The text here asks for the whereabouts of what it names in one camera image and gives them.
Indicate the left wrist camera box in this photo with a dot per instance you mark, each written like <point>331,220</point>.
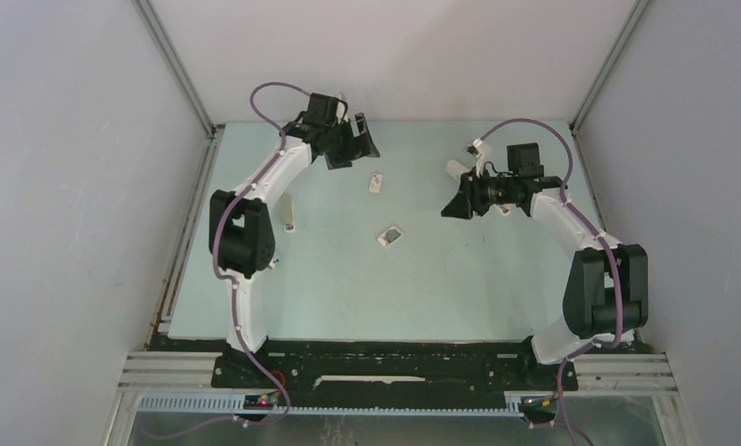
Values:
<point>342,108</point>

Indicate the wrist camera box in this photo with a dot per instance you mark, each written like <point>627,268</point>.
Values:
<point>342,108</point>
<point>482,153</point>

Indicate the small pink stapler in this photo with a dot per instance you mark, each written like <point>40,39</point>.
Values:
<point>503,210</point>

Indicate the small white staple box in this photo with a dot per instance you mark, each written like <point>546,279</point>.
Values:
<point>376,182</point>

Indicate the white staple box barcode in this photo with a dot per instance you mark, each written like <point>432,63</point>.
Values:
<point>389,236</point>

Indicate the beige stapler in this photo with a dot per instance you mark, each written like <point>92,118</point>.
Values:
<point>288,212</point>

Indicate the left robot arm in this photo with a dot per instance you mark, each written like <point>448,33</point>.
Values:
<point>241,238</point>

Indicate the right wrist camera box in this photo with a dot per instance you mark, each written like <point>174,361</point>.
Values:
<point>482,153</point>

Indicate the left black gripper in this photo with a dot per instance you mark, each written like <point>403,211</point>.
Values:
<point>357,147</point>

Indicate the white cable duct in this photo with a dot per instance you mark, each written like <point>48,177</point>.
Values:
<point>168,402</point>

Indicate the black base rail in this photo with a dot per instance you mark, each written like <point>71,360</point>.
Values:
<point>393,375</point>

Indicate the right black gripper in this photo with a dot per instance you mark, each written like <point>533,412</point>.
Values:
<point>469,197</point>

